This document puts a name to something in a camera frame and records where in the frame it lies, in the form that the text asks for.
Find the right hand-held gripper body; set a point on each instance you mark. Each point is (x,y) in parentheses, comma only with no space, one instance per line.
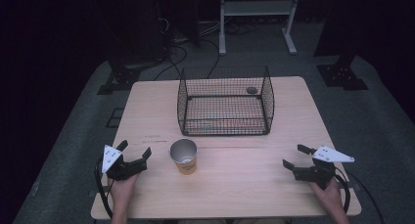
(321,167)

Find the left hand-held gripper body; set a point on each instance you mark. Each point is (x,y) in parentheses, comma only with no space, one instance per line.
(121,168)

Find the small dark round object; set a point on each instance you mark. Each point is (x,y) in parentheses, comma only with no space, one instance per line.
(251,90)

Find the metal cup yellow label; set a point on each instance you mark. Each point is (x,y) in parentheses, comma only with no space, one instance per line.
(184,156)

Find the person's left hand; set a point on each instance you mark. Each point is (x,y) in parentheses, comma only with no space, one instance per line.
(123,188)

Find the black stand base plate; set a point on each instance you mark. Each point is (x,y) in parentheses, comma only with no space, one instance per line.
(342,76)
(120,79)

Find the white metal table frame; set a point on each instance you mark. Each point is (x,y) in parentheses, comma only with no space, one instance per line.
(257,8)

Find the black floor frame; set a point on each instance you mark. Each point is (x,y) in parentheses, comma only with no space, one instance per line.
(115,117)

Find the person's right hand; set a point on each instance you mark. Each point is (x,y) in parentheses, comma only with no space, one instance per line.
(329,195)

